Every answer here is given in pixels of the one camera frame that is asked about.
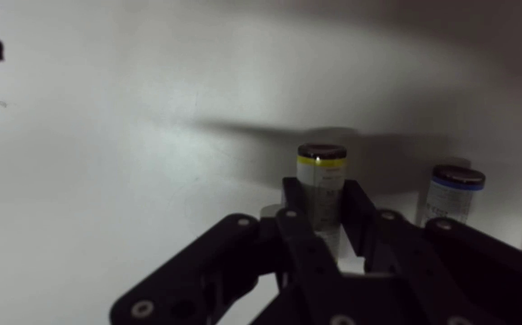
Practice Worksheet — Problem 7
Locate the blue band white bottle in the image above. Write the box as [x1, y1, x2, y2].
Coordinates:
[419, 164, 486, 223]

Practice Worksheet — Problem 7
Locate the yellow band white bottle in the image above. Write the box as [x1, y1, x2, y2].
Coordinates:
[296, 142, 347, 231]

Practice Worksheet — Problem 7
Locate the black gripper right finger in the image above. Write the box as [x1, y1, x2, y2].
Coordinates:
[341, 180, 522, 325]

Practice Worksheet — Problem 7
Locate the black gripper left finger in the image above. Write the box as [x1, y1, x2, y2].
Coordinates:
[108, 176, 340, 325]

